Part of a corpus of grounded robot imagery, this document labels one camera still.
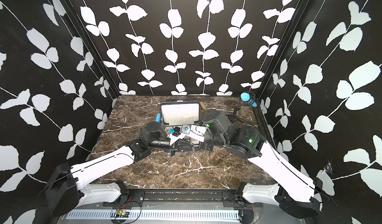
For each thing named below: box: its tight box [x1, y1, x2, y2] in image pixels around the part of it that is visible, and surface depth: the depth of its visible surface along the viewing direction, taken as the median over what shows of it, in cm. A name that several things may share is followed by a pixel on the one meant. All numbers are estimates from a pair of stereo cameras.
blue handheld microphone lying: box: [155, 112, 162, 123], surface depth 106 cm
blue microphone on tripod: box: [240, 92, 259, 108], surface depth 87 cm
